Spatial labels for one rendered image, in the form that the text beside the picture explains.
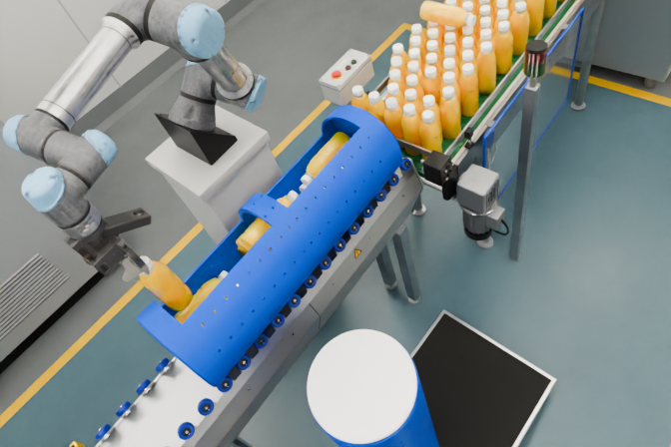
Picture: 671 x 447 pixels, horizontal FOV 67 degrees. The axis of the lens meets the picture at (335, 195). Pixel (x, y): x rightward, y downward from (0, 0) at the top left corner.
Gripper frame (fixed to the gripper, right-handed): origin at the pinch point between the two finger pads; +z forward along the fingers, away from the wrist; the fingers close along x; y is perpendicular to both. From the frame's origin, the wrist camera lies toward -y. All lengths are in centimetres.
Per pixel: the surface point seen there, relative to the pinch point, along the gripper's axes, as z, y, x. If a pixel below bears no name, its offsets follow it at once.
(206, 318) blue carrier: 15.0, -0.5, 14.1
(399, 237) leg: 75, -72, 15
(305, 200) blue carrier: 14.2, -41.2, 12.8
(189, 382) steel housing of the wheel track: 43.2, 14.8, 4.9
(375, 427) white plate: 32, -7, 59
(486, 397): 120, -49, 66
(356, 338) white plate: 32, -21, 42
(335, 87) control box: 27, -92, -20
